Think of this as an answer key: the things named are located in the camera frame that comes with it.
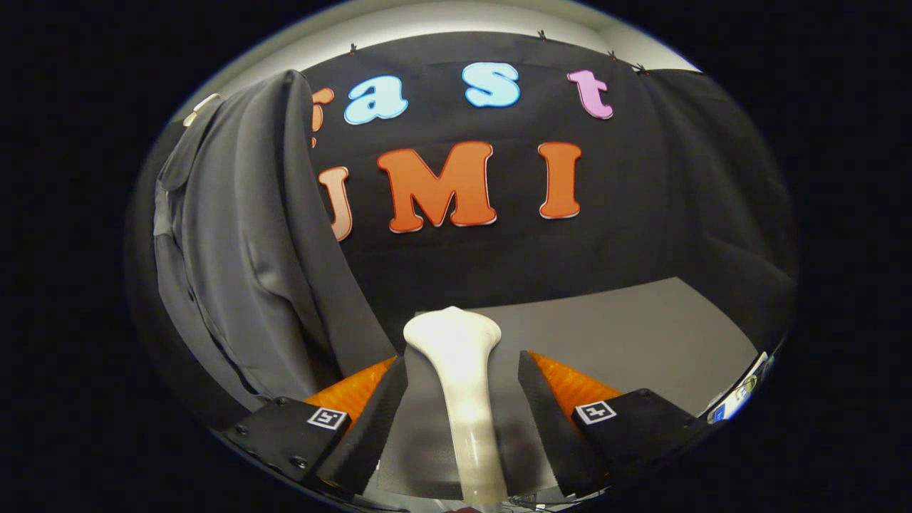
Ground cream clothes hanger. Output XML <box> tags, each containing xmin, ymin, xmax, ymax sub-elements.
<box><xmin>182</xmin><ymin>93</ymin><xmax>222</xmax><ymax>129</ymax></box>

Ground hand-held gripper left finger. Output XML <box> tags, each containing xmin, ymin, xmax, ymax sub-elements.
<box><xmin>221</xmin><ymin>355</ymin><xmax>408</xmax><ymax>499</ymax></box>

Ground white printed papers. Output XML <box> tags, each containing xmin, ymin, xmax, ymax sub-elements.
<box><xmin>705</xmin><ymin>351</ymin><xmax>774</xmax><ymax>425</ymax></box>

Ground grey button shirt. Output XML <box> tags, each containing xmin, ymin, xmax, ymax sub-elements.
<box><xmin>153</xmin><ymin>69</ymin><xmax>398</xmax><ymax>414</ymax></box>

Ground grey cabinet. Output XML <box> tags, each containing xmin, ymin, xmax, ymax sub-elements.
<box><xmin>370</xmin><ymin>276</ymin><xmax>760</xmax><ymax>499</ymax></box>

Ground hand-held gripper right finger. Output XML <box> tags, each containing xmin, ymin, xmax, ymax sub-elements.
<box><xmin>517</xmin><ymin>351</ymin><xmax>713</xmax><ymax>499</ymax></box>

